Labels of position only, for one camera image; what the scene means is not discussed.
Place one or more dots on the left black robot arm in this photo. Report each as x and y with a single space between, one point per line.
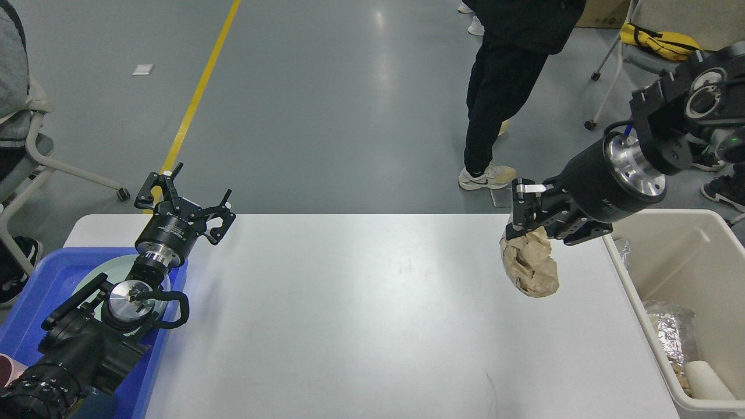
93 339

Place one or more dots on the left floor plate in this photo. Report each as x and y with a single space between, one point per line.
502 198

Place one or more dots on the blue plastic tray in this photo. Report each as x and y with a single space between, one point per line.
53 282

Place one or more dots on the person with white shoes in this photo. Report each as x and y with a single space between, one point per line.
475 27

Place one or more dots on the seated person grey sweater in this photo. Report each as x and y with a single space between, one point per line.
15 128

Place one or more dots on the person with black sneakers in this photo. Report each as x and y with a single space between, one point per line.
723 189

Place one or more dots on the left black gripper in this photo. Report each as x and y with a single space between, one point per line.
169 235

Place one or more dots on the yellow bag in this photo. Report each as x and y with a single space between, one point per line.
669 45

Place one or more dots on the cardboard box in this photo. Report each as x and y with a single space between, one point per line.
604 14

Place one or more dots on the beige plastic bin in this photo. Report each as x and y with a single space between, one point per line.
692 258

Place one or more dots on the white paper cup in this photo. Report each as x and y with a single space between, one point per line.
704 383

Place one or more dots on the green plate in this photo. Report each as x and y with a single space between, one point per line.
110 267

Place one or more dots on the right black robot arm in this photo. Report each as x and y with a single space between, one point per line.
704 97

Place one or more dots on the left grey office chair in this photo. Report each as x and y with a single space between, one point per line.
38 152

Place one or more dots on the brown paper bag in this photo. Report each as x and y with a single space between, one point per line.
528 263

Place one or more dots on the person with beige sneakers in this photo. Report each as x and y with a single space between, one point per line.
519 36

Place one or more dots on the foil tray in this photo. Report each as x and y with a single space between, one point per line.
675 327
623 246

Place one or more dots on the pink mug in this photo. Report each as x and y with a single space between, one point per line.
10 371

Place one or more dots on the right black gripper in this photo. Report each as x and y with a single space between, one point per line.
608 181

